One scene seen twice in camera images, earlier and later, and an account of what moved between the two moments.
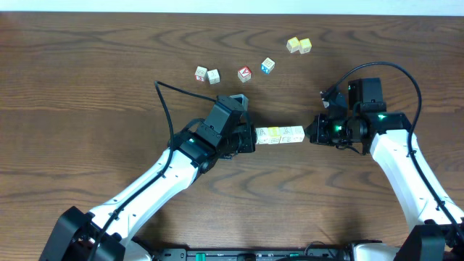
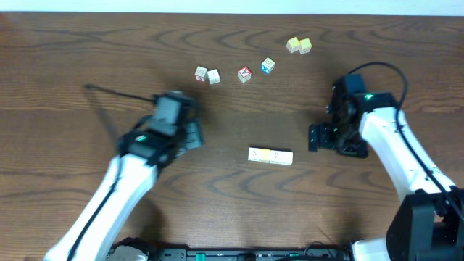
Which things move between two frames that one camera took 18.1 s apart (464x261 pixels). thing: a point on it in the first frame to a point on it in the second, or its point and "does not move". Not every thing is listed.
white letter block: x=214 y=76 does not move
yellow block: x=305 y=46 does not move
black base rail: x=254 y=254 does not move
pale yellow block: x=293 y=44 does not move
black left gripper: x=247 y=138 to x=193 y=134
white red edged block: x=286 y=134 to x=276 y=156
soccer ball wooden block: x=262 y=135 to x=254 y=154
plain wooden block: x=297 y=133 to x=286 y=157
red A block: x=244 y=74 does not move
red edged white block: x=201 y=73 does not move
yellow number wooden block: x=274 y=136 to x=264 y=155
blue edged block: x=267 y=65 does not move
